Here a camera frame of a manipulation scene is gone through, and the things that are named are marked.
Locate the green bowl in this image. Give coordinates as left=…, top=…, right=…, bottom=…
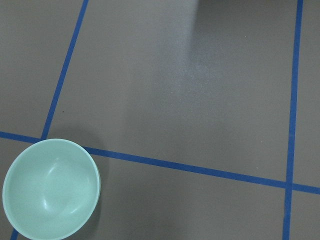
left=2, top=138, right=101, bottom=240

